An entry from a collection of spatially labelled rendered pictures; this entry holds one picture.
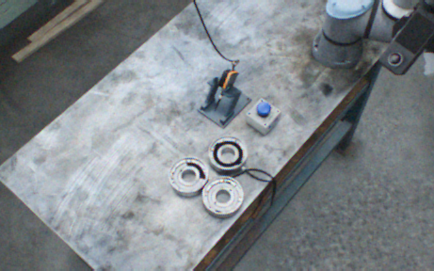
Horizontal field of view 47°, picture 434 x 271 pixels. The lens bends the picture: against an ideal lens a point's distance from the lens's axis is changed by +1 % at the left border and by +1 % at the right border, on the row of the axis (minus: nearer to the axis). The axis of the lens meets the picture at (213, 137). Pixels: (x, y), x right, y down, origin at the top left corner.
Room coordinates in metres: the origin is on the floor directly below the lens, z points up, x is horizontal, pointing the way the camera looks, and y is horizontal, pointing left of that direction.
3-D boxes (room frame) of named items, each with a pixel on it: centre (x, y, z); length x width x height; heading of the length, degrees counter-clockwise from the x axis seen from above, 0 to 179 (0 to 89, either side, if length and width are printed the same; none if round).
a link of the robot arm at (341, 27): (0.98, -0.41, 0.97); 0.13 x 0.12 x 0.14; 66
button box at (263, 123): (0.75, -0.15, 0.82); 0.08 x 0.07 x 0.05; 135
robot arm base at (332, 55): (0.98, -0.40, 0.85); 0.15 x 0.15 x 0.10
